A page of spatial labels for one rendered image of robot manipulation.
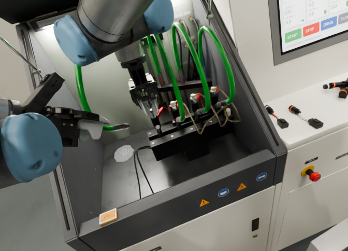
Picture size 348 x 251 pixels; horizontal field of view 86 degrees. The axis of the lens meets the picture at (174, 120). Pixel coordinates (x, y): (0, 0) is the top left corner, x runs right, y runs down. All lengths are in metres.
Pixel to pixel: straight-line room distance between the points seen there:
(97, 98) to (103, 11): 0.71
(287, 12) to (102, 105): 0.83
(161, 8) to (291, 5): 0.54
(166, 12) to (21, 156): 0.33
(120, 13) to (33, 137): 0.17
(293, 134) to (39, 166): 0.65
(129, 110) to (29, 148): 0.78
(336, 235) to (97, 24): 0.55
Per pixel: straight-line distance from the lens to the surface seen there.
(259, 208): 0.88
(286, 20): 0.83
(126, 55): 0.51
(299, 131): 0.71
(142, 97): 0.55
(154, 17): 0.39
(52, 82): 0.47
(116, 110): 0.98
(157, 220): 0.66
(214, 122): 0.74
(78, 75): 0.50
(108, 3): 0.26
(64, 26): 0.34
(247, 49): 0.75
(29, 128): 0.25
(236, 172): 0.61
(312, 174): 0.82
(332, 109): 0.83
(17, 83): 2.72
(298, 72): 0.90
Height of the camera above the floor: 1.44
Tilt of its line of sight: 36 degrees down
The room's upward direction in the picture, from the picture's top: 17 degrees counter-clockwise
